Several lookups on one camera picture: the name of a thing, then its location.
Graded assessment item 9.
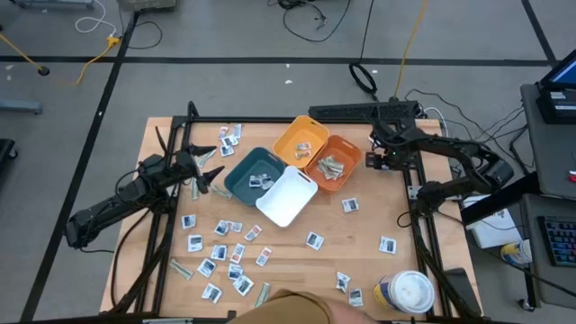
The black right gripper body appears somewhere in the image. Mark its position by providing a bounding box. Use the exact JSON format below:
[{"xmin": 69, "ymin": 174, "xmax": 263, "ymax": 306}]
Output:
[{"xmin": 364, "ymin": 150, "xmax": 398, "ymax": 172}]

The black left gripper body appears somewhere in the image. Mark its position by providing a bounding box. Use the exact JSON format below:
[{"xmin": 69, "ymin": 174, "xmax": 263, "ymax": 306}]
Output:
[{"xmin": 173, "ymin": 149, "xmax": 203, "ymax": 182}]

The orange plastic bin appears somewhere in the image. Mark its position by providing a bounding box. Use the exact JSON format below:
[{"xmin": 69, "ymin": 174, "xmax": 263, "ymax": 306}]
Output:
[{"xmin": 304, "ymin": 134, "xmax": 364, "ymax": 194}]

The teal plastic bin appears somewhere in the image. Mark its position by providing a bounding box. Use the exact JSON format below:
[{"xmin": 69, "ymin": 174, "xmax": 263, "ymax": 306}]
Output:
[{"xmin": 223, "ymin": 147, "xmax": 287, "ymax": 208}]

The black perforated mounting beam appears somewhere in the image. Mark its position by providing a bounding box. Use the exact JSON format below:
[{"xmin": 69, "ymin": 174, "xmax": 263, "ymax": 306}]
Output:
[{"xmin": 308, "ymin": 100, "xmax": 420, "ymax": 122}]

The white plastic bin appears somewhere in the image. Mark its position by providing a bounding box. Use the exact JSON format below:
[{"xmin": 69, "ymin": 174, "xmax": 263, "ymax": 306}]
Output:
[{"xmin": 255, "ymin": 165, "xmax": 320, "ymax": 229}]

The yellow plastic bin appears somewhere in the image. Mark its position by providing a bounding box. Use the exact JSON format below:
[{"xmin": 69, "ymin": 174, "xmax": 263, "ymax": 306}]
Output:
[{"xmin": 272, "ymin": 114, "xmax": 331, "ymax": 170}]

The white cardboard box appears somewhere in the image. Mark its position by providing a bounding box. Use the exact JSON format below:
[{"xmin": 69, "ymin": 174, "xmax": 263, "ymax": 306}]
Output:
[{"xmin": 463, "ymin": 195, "xmax": 524, "ymax": 250}]

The white lidded container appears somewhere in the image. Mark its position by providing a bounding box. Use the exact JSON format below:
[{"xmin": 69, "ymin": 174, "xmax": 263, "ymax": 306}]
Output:
[{"xmin": 373, "ymin": 269, "xmax": 437, "ymax": 315}]

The black flat device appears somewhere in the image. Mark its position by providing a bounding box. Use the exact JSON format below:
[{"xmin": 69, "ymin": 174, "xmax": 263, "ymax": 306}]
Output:
[{"xmin": 443, "ymin": 267, "xmax": 483, "ymax": 319}]

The grey side desk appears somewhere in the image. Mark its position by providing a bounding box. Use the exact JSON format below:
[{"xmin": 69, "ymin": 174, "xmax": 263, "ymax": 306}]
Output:
[
  {"xmin": 520, "ymin": 193, "xmax": 576, "ymax": 311},
  {"xmin": 520, "ymin": 83, "xmax": 576, "ymax": 200}
]

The small wipes canister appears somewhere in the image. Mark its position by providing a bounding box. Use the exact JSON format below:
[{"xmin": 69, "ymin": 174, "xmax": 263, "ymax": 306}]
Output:
[{"xmin": 499, "ymin": 239, "xmax": 536, "ymax": 266}]

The black caster base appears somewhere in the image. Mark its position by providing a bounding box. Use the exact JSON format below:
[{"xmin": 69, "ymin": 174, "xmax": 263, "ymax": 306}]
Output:
[{"xmin": 0, "ymin": 138, "xmax": 19, "ymax": 175}]

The black laptop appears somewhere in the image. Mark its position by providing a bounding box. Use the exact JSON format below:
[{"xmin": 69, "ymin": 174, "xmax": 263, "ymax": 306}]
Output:
[{"xmin": 535, "ymin": 49, "xmax": 576, "ymax": 126}]

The black backlit keyboard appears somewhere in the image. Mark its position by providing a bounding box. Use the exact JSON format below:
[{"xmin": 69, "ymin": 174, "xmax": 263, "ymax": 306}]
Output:
[{"xmin": 537, "ymin": 215, "xmax": 576, "ymax": 268}]

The grey metal floor foot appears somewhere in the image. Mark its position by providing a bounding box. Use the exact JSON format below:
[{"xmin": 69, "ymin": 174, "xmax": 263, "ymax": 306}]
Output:
[{"xmin": 8, "ymin": 0, "xmax": 95, "ymax": 10}]

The yellow hanging cable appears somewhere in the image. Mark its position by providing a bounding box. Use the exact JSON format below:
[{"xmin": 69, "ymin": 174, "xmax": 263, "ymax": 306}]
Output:
[{"xmin": 392, "ymin": 0, "xmax": 429, "ymax": 101}]

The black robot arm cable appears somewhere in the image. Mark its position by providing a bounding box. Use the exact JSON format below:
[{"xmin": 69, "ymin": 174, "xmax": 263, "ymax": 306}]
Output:
[{"xmin": 110, "ymin": 209, "xmax": 154, "ymax": 311}]

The black hanging cable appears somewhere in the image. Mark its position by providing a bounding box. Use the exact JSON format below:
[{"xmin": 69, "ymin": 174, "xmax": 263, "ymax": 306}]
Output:
[{"xmin": 348, "ymin": 0, "xmax": 380, "ymax": 101}]

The yellow floor cable with plug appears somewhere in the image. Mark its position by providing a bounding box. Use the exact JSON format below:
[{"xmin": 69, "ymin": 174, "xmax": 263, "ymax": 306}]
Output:
[{"xmin": 74, "ymin": 35, "xmax": 122, "ymax": 86}]

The white floor cable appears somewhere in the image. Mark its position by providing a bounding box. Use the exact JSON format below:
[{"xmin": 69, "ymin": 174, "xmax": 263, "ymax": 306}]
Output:
[{"xmin": 74, "ymin": 0, "xmax": 118, "ymax": 37}]

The black floor cable loop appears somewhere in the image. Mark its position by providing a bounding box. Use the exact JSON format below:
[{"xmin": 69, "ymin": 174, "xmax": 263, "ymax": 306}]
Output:
[{"xmin": 267, "ymin": 0, "xmax": 353, "ymax": 44}]

